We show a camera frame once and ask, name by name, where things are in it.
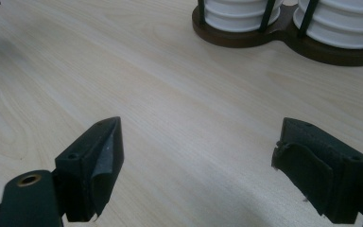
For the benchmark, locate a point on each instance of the short stack of white cups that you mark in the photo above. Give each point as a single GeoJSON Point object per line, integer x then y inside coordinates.
{"type": "Point", "coordinates": [233, 15]}

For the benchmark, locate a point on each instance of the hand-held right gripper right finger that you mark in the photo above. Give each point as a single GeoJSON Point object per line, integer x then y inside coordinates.
{"type": "Point", "coordinates": [327, 167]}

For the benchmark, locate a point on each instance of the tall stack of white cups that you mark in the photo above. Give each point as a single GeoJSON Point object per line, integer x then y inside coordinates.
{"type": "Point", "coordinates": [343, 25]}

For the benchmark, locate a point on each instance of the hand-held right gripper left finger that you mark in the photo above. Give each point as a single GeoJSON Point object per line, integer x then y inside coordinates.
{"type": "Point", "coordinates": [85, 170]}

